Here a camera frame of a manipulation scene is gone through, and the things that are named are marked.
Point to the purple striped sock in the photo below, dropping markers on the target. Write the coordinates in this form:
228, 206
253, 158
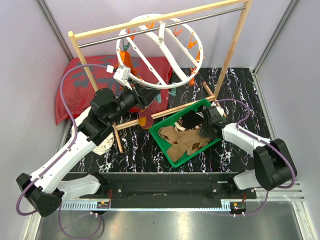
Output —
145, 120

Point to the red patterned pillow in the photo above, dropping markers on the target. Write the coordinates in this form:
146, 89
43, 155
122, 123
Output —
78, 91

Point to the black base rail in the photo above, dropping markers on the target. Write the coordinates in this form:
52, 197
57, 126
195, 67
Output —
167, 191

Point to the white crumpled cloth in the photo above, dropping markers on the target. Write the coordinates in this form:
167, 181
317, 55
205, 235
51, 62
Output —
106, 144

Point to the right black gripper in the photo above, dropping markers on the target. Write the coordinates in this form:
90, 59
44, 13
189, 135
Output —
203, 132

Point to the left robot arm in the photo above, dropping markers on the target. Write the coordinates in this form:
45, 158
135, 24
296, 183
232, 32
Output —
45, 188

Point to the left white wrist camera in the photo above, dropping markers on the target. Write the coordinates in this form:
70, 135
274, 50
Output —
121, 75

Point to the tan sock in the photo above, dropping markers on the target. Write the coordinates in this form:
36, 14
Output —
182, 142

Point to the green plastic tray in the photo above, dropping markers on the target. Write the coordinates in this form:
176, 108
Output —
175, 121

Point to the orange sock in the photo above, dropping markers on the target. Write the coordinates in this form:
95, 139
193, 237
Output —
127, 61

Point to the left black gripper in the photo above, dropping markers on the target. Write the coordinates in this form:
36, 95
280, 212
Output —
145, 98

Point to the black sock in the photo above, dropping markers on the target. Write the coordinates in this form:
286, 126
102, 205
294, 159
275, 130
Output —
192, 119

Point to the teal clip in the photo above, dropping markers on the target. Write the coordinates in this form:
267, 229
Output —
159, 99
173, 92

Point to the white round sock hanger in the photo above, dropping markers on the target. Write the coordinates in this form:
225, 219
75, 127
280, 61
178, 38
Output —
164, 35

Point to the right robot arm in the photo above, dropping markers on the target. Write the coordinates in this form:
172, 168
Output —
273, 164

